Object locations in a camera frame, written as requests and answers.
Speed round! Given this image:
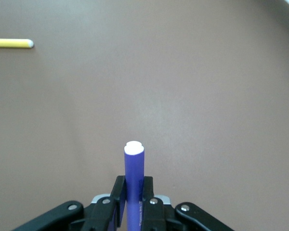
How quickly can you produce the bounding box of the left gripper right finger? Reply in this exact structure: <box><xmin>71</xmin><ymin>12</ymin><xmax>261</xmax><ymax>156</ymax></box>
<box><xmin>141</xmin><ymin>176</ymin><xmax>168</xmax><ymax>231</ymax></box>

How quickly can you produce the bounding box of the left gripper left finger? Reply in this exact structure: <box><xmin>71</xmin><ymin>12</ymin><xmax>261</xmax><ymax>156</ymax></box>
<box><xmin>80</xmin><ymin>175</ymin><xmax>127</xmax><ymax>231</ymax></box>

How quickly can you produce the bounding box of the purple pen with clear cap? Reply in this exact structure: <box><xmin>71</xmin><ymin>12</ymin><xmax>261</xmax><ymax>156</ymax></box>
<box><xmin>123</xmin><ymin>141</ymin><xmax>145</xmax><ymax>231</ymax></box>

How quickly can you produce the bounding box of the yellow pen with clear cap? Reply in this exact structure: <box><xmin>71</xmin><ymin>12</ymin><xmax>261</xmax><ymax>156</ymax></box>
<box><xmin>0</xmin><ymin>38</ymin><xmax>35</xmax><ymax>49</ymax></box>

